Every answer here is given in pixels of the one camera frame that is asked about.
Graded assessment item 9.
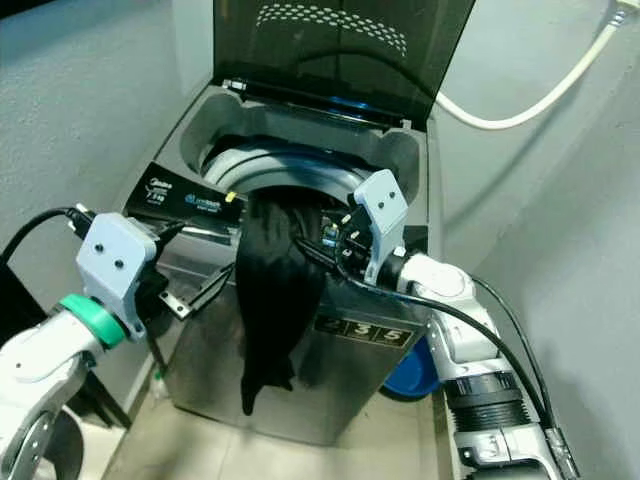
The black garment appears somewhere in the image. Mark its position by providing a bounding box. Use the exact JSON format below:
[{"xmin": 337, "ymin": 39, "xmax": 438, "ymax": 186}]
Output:
[{"xmin": 235, "ymin": 190, "xmax": 326, "ymax": 416}]

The blue plastic basin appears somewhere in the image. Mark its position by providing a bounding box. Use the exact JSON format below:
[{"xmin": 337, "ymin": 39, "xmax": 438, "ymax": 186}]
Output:
[{"xmin": 380, "ymin": 335, "xmax": 443, "ymax": 401}]

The grey top-load washing machine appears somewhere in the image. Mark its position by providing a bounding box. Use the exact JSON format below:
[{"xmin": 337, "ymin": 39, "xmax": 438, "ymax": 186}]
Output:
[{"xmin": 122, "ymin": 80, "xmax": 436, "ymax": 446}]

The black washer control panel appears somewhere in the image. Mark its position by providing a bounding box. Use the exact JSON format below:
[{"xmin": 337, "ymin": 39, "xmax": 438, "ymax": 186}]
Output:
[{"xmin": 125, "ymin": 162, "xmax": 361, "ymax": 271}]

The black number sticker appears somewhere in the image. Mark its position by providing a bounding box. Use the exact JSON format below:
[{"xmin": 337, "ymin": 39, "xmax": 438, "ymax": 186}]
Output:
[{"xmin": 312, "ymin": 315, "xmax": 416, "ymax": 349}]

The small white bottle green cap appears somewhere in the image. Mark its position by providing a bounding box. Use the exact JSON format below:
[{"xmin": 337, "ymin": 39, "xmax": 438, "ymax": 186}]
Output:
[{"xmin": 152, "ymin": 366, "xmax": 171, "ymax": 399}]

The black shelf unit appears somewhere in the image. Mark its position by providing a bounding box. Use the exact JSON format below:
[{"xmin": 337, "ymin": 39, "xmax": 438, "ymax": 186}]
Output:
[{"xmin": 0, "ymin": 255, "xmax": 61, "ymax": 341}]

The dark tinted washer lid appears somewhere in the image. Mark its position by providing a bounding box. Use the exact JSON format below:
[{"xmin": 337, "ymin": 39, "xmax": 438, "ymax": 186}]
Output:
[{"xmin": 212, "ymin": 0, "xmax": 476, "ymax": 129}]

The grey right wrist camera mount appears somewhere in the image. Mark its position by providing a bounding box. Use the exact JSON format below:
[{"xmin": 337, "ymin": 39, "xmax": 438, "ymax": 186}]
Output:
[{"xmin": 352, "ymin": 168, "xmax": 411, "ymax": 286}]

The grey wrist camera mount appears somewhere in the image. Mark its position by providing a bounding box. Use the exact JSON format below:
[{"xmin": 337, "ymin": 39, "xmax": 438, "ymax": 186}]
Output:
[
  {"xmin": 75, "ymin": 212, "xmax": 161, "ymax": 341},
  {"xmin": 352, "ymin": 168, "xmax": 411, "ymax": 286}
]

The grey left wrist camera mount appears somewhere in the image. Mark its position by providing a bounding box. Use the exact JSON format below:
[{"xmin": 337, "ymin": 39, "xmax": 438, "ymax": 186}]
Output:
[{"xmin": 75, "ymin": 212, "xmax": 161, "ymax": 341}]

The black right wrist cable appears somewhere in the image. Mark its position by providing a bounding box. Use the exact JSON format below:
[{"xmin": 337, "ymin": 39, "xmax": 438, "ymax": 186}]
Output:
[{"xmin": 295, "ymin": 235, "xmax": 576, "ymax": 471}]

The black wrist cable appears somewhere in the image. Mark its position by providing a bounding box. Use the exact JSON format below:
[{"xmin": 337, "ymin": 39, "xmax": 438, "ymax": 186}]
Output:
[
  {"xmin": 295, "ymin": 235, "xmax": 576, "ymax": 471},
  {"xmin": 0, "ymin": 207, "xmax": 91, "ymax": 266}
]

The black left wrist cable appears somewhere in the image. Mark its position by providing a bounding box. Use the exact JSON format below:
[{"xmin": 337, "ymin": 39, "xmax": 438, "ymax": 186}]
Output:
[{"xmin": 0, "ymin": 207, "xmax": 91, "ymax": 266}]

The white water hose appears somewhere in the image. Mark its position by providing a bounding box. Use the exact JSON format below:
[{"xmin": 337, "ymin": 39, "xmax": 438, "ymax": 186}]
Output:
[{"xmin": 435, "ymin": 5, "xmax": 631, "ymax": 131}]

